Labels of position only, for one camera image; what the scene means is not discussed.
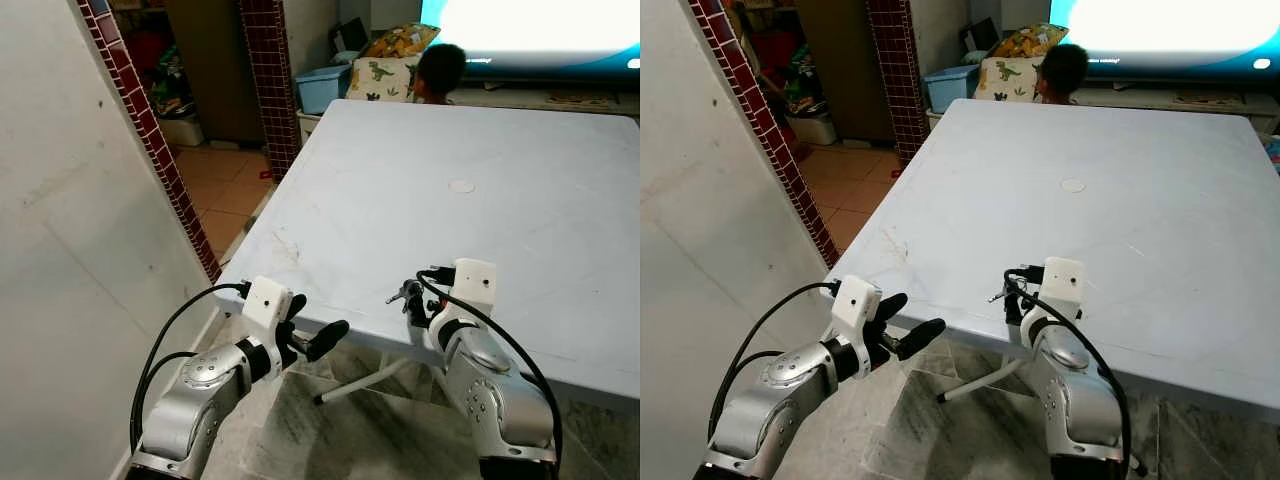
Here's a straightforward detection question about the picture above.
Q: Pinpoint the pale blue plastic table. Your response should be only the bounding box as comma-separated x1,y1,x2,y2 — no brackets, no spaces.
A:
214,98,641,403
822,98,1280,423

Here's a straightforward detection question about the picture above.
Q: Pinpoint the white low television bench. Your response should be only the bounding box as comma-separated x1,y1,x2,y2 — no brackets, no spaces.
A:
1075,80,1280,117
448,78,641,117

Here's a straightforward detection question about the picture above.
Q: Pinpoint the white dinosaur print pillow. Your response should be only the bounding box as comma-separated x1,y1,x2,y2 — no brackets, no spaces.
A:
974,56,1047,104
346,56,422,104

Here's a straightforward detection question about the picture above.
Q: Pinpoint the blue plastic storage bin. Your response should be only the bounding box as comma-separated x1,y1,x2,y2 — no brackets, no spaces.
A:
921,64,982,114
293,64,354,115

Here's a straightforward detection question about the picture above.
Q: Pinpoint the dark red tiled pillar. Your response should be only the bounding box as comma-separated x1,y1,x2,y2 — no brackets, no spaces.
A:
864,0,932,167
236,0,304,184

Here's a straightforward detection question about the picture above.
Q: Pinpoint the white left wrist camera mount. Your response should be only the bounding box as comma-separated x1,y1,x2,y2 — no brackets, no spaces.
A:
241,277,294,343
829,277,884,343

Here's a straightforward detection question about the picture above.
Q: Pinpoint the child with dark hair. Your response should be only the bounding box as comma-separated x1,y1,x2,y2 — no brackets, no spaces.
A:
412,43,469,106
1034,43,1092,106

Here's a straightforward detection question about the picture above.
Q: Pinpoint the white metal table leg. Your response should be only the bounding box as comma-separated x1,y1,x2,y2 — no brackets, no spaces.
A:
934,354,1031,405
314,354,417,407

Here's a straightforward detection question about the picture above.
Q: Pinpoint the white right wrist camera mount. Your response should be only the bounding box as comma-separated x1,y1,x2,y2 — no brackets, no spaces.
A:
1040,257,1088,322
444,258,499,324

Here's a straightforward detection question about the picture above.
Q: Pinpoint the large bright television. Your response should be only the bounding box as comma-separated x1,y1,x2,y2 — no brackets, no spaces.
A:
419,0,641,80
1047,0,1280,80

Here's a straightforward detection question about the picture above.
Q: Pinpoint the long black left arm cable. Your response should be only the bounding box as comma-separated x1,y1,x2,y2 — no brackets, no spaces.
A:
706,281,839,446
128,282,251,456

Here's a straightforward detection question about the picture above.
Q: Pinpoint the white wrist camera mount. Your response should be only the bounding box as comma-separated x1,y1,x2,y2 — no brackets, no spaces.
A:
241,277,294,343
829,277,884,343
444,258,499,324
1040,257,1088,322

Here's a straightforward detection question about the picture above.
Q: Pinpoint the short black left arm cable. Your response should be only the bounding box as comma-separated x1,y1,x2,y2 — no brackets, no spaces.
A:
708,349,784,441
130,350,199,453

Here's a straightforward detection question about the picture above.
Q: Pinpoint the yellow patterned pillow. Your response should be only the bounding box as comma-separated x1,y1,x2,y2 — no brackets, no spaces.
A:
989,22,1070,62
359,22,442,62

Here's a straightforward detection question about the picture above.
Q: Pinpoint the white storage box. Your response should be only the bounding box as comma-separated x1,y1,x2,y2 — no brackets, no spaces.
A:
785,114,840,147
159,114,207,149

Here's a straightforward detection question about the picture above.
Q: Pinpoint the brown wooden wardrobe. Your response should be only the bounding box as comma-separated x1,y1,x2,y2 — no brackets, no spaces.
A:
164,0,267,147
795,0,897,142

